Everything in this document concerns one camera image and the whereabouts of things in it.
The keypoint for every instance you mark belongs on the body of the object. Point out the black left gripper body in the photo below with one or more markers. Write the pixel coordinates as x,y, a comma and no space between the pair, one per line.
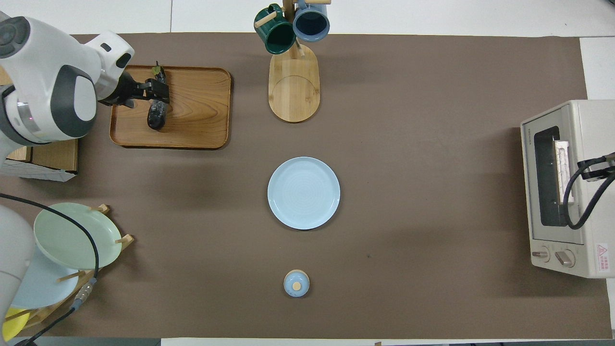
122,91

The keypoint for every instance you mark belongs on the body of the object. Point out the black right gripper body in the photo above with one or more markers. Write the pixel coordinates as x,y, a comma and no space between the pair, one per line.
603,166

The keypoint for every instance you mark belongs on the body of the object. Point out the dark purple eggplant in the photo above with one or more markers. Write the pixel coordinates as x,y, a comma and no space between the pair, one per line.
156,117

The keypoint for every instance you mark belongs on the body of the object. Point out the light blue serving plate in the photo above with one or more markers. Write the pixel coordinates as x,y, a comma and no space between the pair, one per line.
303,193

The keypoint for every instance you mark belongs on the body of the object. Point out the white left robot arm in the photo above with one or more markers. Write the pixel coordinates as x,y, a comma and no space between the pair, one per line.
43,86

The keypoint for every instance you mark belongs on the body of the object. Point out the beige toaster oven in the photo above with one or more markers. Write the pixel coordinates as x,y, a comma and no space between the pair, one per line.
598,226

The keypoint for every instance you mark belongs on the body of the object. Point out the silver oven knob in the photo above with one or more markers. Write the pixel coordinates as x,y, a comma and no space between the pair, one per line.
565,258
540,253

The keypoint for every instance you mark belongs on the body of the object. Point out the wooden tray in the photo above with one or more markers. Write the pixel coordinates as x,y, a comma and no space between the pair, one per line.
197,110

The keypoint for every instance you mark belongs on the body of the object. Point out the dark green mug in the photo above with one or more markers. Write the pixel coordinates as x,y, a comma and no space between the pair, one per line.
276,36

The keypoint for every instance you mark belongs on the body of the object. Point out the wooden mug tree stand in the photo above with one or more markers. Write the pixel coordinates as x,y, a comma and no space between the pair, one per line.
294,91

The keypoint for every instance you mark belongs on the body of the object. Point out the pale green plate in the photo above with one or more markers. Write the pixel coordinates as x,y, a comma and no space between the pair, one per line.
67,235

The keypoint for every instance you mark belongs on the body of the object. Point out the blue mug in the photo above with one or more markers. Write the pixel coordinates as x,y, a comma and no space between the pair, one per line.
311,21

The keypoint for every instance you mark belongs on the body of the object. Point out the wooden plate rack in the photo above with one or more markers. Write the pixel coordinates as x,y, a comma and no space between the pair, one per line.
103,262

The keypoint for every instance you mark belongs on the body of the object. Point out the brown table mat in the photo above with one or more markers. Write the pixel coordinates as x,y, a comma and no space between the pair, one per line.
384,192

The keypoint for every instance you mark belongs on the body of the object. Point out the light blue racked plate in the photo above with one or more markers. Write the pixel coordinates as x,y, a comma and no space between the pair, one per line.
48,288

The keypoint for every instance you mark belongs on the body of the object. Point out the yellow plate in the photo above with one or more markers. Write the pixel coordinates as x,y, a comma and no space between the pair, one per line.
14,327

